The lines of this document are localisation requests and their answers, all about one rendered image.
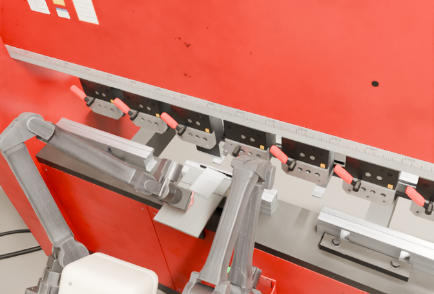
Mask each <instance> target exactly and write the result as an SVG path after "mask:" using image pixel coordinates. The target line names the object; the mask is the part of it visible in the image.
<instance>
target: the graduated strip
mask: <svg viewBox="0 0 434 294"><path fill-rule="evenodd" d="M5 47H6V49H7V51H8V52H11V53H15V54H19V55H21V56H25V57H28V58H32V59H36V60H39V61H43V62H46V63H50V64H53V65H57V66H60V67H64V68H68V69H71V70H75V71H78V72H82V73H85V74H89V75H91V76H95V77H99V78H103V79H107V80H109V81H113V82H116V83H120V84H123V85H127V86H130V87H134V88H137V89H141V90H145V91H148V92H152V93H155V94H159V95H162V96H166V97H168V98H172V99H176V100H180V101H184V102H186V103H190V104H193V105H197V106H200V107H204V108H207V109H211V110H215V111H218V112H222V113H225V114H229V115H232V116H236V117H239V118H243V119H246V120H250V121H254V122H256V123H261V124H264V125H268V126H270V127H274V128H277V129H281V130H284V131H288V132H292V133H295V134H299V135H302V136H306V137H309V138H313V139H316V140H320V141H323V142H327V143H331V144H333V145H337V146H341V147H345V148H347V149H351V150H354V151H358V152H362V153H365V154H369V155H372V156H376V157H379V158H383V159H386V160H390V161H392V162H397V163H401V164H404V165H408V166H411V167H415V168H417V169H422V170H425V171H429V172H431V173H434V164H432V163H427V162H423V161H420V160H416V159H413V158H409V157H406V156H402V155H399V154H395V153H392V152H387V151H383V150H381V149H376V148H374V147H370V146H367V145H362V144H359V143H355V142H351V141H348V140H344V139H341V138H337V137H334V136H330V135H327V134H323V133H320V132H316V131H312V130H309V129H305V128H301V127H297V126H295V125H291V124H288V123H284V122H280V121H276V120H272V119H269V118H265V117H262V116H258V115H255V114H251V113H248V112H244V111H241V110H237V109H233V108H230V107H226V106H223V105H219V104H216V103H211V102H209V101H205V100H200V99H198V98H193V97H190V96H186V95H183V94H179V93H177V92H172V91H169V90H165V89H161V88H158V87H154V86H151V85H147V84H144V83H140V82H137V81H132V80H130V79H126V78H121V77H119V76H115V75H112V74H107V73H104V72H100V71H98V70H93V69H91V68H87V67H82V66H79V65H75V64H72V63H68V62H65V61H61V60H58V59H54V58H50V57H47V56H42V55H40V54H36V53H33V52H29V51H26V50H21V49H18V48H14V47H10V46H7V45H5Z"/></svg>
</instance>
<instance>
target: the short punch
mask: <svg viewBox="0 0 434 294"><path fill-rule="evenodd" d="M196 148H197V150H198V151H199V153H202V154H206V155H208V156H212V157H214V158H217V159H220V160H223V158H222V156H223V148H222V141H221V140H220V141H219V142H218V144H217V146H214V147H213V148H212V149H206V148H204V147H200V146H198V145H196Z"/></svg>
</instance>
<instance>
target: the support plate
mask: <svg viewBox="0 0 434 294"><path fill-rule="evenodd" d="M202 173H203V171H202V170H199V169H196V168H193V167H190V168H189V170H188V171H187V172H186V174H185V176H184V177H183V178H182V179H181V181H183V182H186V183H188V184H185V183H183V182H179V184H178V186H180V187H183V188H185V189H187V187H188V188H191V185H193V184H194V182H195V181H196V180H197V179H198V178H199V177H200V175H201V174H202ZM190 183H191V185H189V184H190ZM230 186H231V180H228V179H225V178H224V179H223V180H222V181H221V182H220V184H219V185H218V186H217V188H216V189H215V190H214V191H213V192H214V193H216V194H213V193H212V194H211V195H210V197H209V198H208V199H207V200H205V199H203V198H201V197H199V196H196V195H195V194H194V203H193V205H192V206H190V207H189V210H188V211H184V210H182V209H179V208H177V207H174V206H171V205H169V204H166V203H164V205H163V206H162V208H161V209H160V210H159V212H158V214H157V215H156V216H155V217H154V220H155V221H157V222H160V223H162V224H165V225H167V226H169V227H172V228H175V229H177V230H179V231H182V232H184V233H187V234H189V235H192V236H194V237H196V238H198V237H199V235H200V233H201V232H202V230H203V228H204V227H205V225H206V224H207V222H208V221H209V219H210V217H211V216H212V214H213V213H214V211H215V210H216V208H217V206H218V205H219V203H220V202H221V200H222V198H223V197H224V195H225V194H226V192H227V190H228V189H229V187H230ZM217 194H219V195H222V196H219V195H217Z"/></svg>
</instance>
